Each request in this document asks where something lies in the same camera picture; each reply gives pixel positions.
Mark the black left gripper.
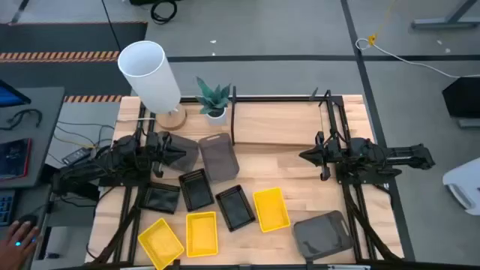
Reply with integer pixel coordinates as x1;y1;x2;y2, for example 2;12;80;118
145;130;188;168

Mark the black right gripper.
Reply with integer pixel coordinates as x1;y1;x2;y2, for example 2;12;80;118
298;130;341;170

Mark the black slotted plastic basket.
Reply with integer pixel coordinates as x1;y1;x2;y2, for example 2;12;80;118
139;182;182;215
214;184;257;233
178;168;215;212

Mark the yellow slotted plastic basket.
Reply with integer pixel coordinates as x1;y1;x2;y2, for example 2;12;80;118
252;187;292;233
185;211;219;259
137;217;185;270

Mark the grey translucent plastic bin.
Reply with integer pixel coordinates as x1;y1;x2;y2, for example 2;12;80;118
197;133;240;184
292;210;354;262
157;130;200;173

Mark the green plant in white pot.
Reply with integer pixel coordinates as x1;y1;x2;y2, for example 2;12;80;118
194;76;233;127

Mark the white lamp with wooden base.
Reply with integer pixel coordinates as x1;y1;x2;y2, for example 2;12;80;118
117;40;188;131

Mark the grey office desk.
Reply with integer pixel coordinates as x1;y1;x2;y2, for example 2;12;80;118
0;86;65;188

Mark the white chair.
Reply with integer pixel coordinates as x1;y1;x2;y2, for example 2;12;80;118
442;157;480;216

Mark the black headset on desk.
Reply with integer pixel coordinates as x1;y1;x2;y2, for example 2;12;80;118
0;108;44;131

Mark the black computer mouse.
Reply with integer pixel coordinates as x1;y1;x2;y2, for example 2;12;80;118
16;212;39;228

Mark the black box on floor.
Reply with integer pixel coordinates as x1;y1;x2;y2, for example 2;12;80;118
441;76;480;130

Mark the red-edged tablet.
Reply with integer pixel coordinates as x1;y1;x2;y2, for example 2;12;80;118
0;137;32;180

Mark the black floor mat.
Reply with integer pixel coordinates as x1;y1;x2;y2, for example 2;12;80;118
0;21;149;97

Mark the black computer monitor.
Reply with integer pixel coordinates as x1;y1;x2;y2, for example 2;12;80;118
0;79;32;109

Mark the black computer keyboard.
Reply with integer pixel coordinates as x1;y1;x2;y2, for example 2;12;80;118
0;189;16;227

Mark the grey metal table leg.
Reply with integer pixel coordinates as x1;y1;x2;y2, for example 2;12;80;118
410;0;480;30

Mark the person's hand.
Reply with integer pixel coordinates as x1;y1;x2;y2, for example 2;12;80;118
0;220;40;270

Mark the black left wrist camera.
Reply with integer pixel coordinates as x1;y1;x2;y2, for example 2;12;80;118
151;160;165;179

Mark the black frame wooden board shelf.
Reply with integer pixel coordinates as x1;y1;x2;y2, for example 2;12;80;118
230;85;348;148

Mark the white floor cable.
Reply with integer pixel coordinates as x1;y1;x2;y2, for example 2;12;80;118
355;37;480;79

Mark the black coiled cable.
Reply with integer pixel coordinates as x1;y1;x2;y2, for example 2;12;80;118
149;0;179;26

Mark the yellow cord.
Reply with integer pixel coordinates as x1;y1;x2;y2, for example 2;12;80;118
367;0;398;47

